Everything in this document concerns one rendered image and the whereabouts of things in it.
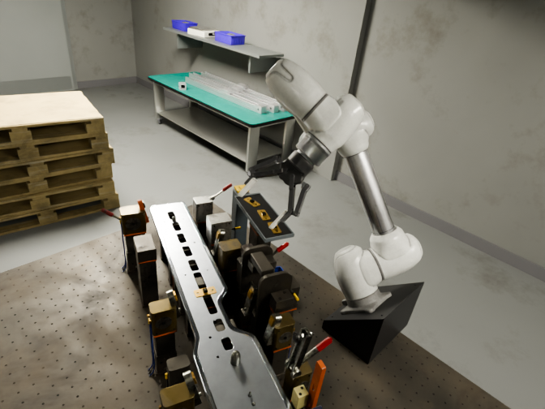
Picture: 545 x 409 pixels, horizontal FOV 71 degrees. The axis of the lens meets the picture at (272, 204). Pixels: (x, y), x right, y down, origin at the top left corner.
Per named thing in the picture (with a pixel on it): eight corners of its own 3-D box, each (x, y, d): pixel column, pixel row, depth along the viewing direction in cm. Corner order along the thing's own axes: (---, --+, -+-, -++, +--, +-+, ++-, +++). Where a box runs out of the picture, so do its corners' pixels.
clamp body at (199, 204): (192, 252, 219) (192, 197, 201) (212, 248, 224) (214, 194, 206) (196, 260, 214) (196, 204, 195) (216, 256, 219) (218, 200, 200)
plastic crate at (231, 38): (245, 45, 494) (246, 35, 489) (230, 45, 479) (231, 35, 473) (228, 40, 515) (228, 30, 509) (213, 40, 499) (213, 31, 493)
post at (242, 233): (228, 256, 219) (231, 188, 197) (240, 253, 222) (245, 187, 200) (233, 264, 213) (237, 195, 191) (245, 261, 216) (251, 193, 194)
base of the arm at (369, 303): (355, 297, 191) (351, 286, 191) (392, 294, 174) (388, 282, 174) (333, 315, 179) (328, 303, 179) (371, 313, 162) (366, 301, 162)
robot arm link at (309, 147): (311, 136, 115) (297, 152, 115) (305, 128, 106) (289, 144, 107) (332, 157, 112) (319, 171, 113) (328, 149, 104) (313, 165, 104)
